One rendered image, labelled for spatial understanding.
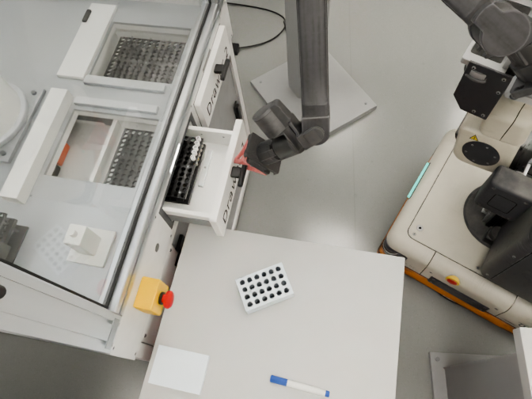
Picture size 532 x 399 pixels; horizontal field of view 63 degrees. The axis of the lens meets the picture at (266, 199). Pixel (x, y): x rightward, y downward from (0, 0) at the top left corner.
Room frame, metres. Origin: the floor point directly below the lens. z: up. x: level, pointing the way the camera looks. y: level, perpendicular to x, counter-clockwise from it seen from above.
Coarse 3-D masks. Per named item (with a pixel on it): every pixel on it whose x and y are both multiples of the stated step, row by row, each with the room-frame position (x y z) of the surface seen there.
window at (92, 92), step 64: (0, 0) 0.47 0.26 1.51; (64, 0) 0.56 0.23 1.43; (128, 0) 0.69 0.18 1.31; (192, 0) 0.93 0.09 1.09; (0, 64) 0.42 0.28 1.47; (64, 64) 0.49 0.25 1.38; (128, 64) 0.61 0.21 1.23; (0, 128) 0.36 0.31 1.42; (64, 128) 0.42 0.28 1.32; (128, 128) 0.53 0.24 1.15; (0, 192) 0.30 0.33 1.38; (64, 192) 0.35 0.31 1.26; (128, 192) 0.44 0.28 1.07; (0, 256) 0.23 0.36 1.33; (64, 256) 0.27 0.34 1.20
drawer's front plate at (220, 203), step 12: (240, 120) 0.66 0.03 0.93; (240, 132) 0.63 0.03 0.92; (240, 144) 0.61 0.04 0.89; (228, 156) 0.56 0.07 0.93; (228, 168) 0.53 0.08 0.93; (228, 180) 0.50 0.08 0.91; (216, 192) 0.47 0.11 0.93; (228, 192) 0.48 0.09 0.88; (216, 204) 0.44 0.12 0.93; (228, 204) 0.47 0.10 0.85; (216, 216) 0.41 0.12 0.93; (228, 216) 0.45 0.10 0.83; (216, 228) 0.40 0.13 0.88
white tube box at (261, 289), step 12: (276, 264) 0.30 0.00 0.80; (252, 276) 0.29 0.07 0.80; (264, 276) 0.29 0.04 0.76; (276, 276) 0.27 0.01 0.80; (240, 288) 0.26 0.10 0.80; (252, 288) 0.27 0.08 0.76; (264, 288) 0.25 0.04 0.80; (276, 288) 0.25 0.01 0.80; (288, 288) 0.24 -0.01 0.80; (252, 300) 0.23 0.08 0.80; (264, 300) 0.23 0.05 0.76; (276, 300) 0.22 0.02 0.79; (252, 312) 0.21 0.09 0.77
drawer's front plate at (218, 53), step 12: (216, 36) 0.96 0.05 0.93; (216, 48) 0.92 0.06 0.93; (228, 48) 0.99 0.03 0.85; (216, 60) 0.89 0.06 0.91; (204, 72) 0.84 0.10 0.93; (204, 84) 0.80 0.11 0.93; (204, 96) 0.77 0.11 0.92; (216, 96) 0.83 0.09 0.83; (204, 108) 0.75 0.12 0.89; (204, 120) 0.73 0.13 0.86
